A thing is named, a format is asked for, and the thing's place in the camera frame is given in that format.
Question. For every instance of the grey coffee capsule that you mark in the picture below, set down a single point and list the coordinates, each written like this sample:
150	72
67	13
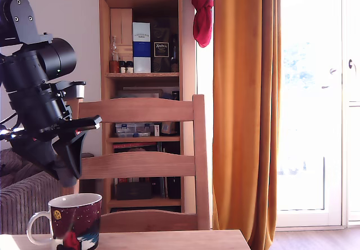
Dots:
69	179

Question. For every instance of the dark red starry coffee mug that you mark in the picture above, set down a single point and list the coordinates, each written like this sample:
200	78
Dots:
81	213

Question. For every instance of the red book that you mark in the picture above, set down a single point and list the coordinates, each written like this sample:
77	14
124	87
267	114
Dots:
133	145

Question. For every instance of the clear plastic organizer box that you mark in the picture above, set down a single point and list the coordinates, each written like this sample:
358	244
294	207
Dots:
134	129

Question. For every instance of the wooden ladder-back chair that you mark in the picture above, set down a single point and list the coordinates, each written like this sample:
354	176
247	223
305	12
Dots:
140	162

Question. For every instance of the black storage box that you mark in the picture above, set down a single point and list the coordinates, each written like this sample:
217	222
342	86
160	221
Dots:
134	191

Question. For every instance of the small white carton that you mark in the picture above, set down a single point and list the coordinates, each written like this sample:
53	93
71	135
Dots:
157	130

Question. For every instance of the brown glass jar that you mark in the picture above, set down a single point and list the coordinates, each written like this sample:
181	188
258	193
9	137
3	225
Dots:
114	67

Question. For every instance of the small dark-lidded jar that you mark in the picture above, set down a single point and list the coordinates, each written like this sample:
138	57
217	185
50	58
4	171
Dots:
129	67
122	67

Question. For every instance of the clear glass bottle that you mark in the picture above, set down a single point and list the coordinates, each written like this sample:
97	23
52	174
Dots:
114	48

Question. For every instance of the brown paper pouch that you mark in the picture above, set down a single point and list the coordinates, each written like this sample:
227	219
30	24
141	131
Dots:
168	128

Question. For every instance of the tall wooden bookshelf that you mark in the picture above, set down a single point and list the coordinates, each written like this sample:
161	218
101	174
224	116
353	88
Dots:
143	75

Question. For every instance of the tall wooden box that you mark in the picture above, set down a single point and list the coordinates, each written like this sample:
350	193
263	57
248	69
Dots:
121	33

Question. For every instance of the small dark jar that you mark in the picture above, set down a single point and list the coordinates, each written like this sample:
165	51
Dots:
175	95

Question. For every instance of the white and blue carton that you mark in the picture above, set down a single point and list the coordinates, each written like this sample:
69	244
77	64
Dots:
141	50

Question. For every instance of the dark box with gold label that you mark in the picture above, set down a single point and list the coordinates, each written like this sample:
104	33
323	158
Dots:
160	50

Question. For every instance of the dark glass bottle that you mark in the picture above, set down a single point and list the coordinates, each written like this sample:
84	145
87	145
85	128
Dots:
174	55

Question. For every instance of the orange curtain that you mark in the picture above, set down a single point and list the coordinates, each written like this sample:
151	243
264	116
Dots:
245	106

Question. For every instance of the knotted red cloth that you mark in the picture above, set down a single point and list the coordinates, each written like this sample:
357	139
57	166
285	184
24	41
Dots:
202	22

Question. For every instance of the white glass balcony door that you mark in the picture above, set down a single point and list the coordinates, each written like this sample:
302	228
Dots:
310	106

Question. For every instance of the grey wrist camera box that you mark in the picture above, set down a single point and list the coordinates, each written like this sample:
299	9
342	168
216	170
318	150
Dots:
76	90

